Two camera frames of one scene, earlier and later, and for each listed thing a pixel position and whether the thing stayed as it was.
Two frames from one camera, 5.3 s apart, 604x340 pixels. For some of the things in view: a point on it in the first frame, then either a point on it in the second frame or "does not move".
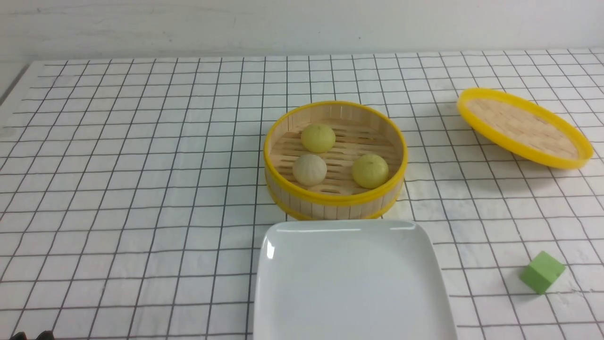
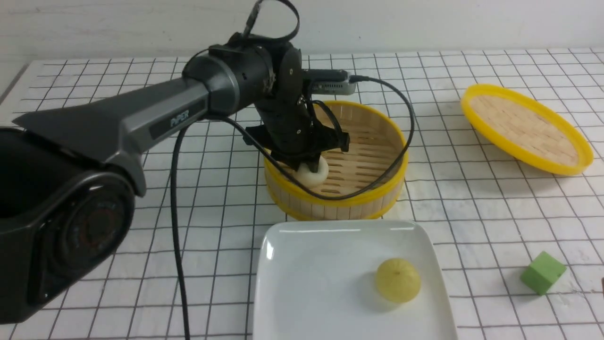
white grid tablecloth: x=134 y=201 does not move
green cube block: x=541 y=273 does not move
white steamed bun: x=309 y=169 does not move
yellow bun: x=370 y=171 → x=398 y=279
